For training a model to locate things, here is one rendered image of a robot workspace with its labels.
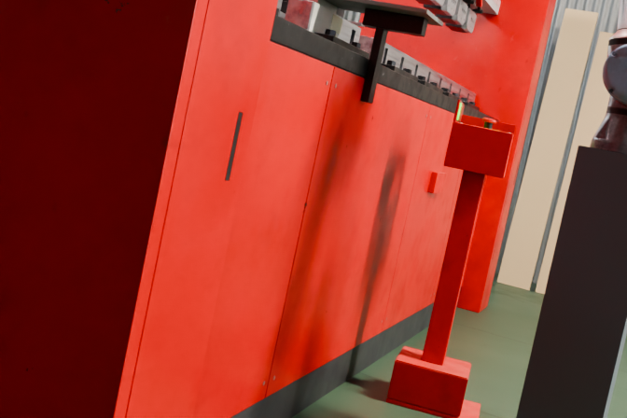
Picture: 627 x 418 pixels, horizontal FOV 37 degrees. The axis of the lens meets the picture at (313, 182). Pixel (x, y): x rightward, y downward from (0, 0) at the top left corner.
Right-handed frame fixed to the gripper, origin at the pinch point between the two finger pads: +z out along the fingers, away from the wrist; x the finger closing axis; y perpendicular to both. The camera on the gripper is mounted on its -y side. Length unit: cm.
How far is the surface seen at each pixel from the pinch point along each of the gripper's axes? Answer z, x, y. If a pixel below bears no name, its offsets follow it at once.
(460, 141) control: 4, -34, -37
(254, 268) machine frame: 41, 48, -44
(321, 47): 7.0, 36.1, -15.3
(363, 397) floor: 67, -31, -77
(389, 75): 6.7, -17.8, -14.9
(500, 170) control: 1, -35, -50
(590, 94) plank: -34, -352, -15
